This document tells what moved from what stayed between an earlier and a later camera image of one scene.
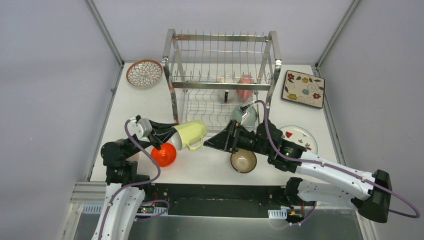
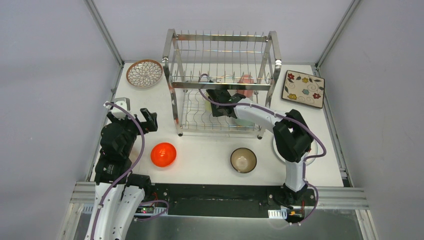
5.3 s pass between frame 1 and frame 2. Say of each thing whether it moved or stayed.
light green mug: moved
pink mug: stayed
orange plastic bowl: stayed
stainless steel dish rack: stayed
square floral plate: stayed
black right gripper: moved
